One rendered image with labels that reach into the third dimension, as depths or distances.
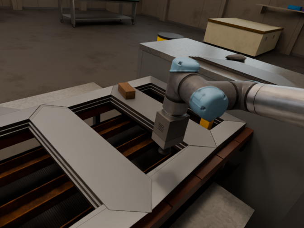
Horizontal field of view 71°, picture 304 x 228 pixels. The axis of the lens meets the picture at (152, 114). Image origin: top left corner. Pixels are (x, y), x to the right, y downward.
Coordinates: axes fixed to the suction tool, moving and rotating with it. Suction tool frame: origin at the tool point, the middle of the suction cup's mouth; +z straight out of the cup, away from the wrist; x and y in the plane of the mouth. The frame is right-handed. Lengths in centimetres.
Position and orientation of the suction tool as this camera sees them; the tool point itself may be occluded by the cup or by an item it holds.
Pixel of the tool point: (164, 150)
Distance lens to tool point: 73.8
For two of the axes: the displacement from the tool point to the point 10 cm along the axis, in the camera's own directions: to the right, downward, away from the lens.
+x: 6.0, 5.0, -6.3
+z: -1.6, 8.4, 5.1
